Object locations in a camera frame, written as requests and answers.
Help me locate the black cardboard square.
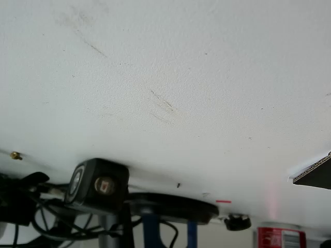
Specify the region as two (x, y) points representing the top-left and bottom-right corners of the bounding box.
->
(288, 150), (331, 192)

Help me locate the black round stand base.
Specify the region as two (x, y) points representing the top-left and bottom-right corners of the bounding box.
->
(126, 192), (220, 225)

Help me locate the blue clamp fork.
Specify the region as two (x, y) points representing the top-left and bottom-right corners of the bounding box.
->
(141, 213), (199, 248)

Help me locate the black round knob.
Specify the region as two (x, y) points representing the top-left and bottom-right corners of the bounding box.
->
(223, 213), (252, 231)

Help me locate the red soda can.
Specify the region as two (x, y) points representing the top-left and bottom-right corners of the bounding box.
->
(257, 221), (307, 248)

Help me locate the black cube camera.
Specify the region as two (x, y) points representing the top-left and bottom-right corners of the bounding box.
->
(64, 158), (130, 215)

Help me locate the silver cable plug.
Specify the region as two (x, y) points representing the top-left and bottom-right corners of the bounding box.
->
(48, 188), (67, 197)

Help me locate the black cable with thick tip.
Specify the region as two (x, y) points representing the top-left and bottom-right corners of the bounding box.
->
(0, 171), (51, 187)

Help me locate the black cable loop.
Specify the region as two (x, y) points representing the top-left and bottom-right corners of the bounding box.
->
(31, 206), (145, 241)

